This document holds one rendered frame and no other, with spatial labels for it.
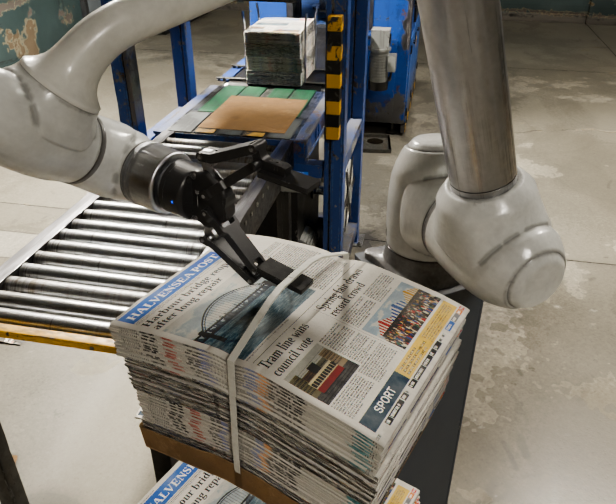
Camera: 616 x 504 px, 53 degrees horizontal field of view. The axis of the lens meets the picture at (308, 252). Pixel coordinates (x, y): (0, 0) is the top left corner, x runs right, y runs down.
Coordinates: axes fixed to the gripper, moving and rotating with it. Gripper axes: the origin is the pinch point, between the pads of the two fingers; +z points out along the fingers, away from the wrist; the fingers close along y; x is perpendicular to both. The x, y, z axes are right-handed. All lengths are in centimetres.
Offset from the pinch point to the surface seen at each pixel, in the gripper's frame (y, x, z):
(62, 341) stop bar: 54, -4, -61
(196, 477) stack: 48, 8, -12
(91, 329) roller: 56, -12, -62
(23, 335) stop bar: 54, -1, -70
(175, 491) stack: 48, 12, -14
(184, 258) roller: 57, -47, -64
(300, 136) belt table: 61, -144, -89
